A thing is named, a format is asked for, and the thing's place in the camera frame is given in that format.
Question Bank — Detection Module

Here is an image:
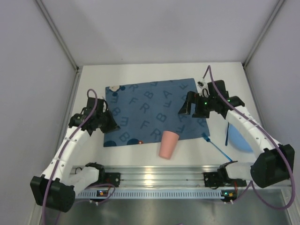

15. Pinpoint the blue letter-print placemat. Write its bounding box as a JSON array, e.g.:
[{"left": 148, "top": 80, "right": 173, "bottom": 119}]
[{"left": 104, "top": 78, "right": 210, "bottom": 147}]

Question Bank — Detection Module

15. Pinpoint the perforated white cable duct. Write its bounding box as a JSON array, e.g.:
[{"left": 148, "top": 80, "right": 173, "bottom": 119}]
[{"left": 76, "top": 188, "right": 235, "bottom": 200}]

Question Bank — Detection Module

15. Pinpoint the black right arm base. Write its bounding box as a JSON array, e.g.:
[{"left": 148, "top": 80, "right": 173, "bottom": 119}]
[{"left": 203, "top": 172, "right": 247, "bottom": 189}]

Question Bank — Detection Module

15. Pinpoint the pink plastic cup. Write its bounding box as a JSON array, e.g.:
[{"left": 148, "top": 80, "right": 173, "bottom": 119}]
[{"left": 159, "top": 131, "right": 179, "bottom": 160}]

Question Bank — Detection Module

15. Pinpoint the right aluminium frame post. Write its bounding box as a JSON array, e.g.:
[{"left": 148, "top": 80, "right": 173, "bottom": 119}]
[{"left": 242, "top": 0, "right": 286, "bottom": 69}]

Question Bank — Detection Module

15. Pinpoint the blue metallic fork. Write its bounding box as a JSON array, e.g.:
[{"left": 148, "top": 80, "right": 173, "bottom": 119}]
[{"left": 202, "top": 133, "right": 233, "bottom": 162}]

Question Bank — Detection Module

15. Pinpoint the aluminium mounting rail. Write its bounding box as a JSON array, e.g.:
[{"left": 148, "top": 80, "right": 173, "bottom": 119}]
[{"left": 71, "top": 165, "right": 288, "bottom": 188}]

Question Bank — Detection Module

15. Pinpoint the aluminium frame post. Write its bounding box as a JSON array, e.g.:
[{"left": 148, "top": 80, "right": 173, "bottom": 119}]
[
  {"left": 242, "top": 0, "right": 286, "bottom": 69},
  {"left": 34, "top": 0, "right": 79, "bottom": 71}
]

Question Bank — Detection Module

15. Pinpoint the light blue plate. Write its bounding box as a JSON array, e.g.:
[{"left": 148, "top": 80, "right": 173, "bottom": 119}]
[{"left": 228, "top": 124, "right": 253, "bottom": 153}]

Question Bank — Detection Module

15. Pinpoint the left aluminium frame post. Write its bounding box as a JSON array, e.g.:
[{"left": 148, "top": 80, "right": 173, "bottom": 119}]
[{"left": 34, "top": 0, "right": 79, "bottom": 71}]

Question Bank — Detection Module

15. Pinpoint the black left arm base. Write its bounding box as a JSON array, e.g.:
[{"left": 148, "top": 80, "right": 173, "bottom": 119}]
[{"left": 96, "top": 172, "right": 121, "bottom": 188}]

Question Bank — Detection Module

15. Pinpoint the blue metallic spoon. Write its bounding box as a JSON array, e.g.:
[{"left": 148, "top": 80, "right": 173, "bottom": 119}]
[{"left": 225, "top": 122, "right": 230, "bottom": 146}]

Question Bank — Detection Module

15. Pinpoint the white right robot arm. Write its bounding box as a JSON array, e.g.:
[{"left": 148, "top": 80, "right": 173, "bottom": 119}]
[{"left": 186, "top": 80, "right": 295, "bottom": 188}]

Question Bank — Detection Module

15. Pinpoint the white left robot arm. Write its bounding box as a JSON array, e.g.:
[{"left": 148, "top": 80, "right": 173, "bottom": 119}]
[{"left": 30, "top": 96, "right": 120, "bottom": 212}]

